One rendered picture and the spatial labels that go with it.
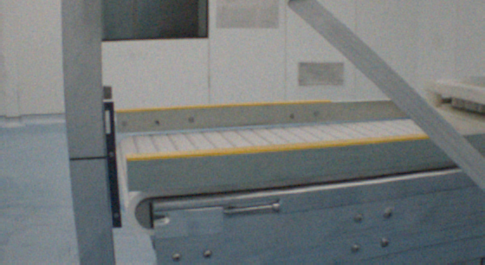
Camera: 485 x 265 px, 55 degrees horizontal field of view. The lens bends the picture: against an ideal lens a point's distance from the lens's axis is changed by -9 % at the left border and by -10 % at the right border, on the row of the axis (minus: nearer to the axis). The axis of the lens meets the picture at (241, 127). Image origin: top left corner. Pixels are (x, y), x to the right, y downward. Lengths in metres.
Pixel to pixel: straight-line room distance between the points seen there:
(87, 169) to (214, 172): 0.32
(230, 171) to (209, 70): 5.04
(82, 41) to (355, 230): 0.46
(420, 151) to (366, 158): 0.07
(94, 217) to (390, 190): 0.45
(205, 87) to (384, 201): 5.01
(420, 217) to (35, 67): 5.21
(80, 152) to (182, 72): 4.76
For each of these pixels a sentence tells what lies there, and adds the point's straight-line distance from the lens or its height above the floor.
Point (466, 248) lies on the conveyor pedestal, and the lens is 0.77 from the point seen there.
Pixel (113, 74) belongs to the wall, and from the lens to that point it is 5.50.
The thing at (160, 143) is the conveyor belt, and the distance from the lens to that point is 0.70.
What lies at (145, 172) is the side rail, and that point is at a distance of 0.49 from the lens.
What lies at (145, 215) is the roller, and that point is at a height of 0.83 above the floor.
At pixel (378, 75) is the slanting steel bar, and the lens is 0.51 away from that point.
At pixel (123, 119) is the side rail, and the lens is 0.75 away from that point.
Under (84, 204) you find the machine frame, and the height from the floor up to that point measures 0.75.
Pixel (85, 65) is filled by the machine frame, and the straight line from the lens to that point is 0.75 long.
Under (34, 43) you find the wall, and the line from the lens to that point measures 5.61.
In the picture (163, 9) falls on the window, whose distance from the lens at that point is 5.48.
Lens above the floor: 1.02
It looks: 12 degrees down
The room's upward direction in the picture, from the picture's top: straight up
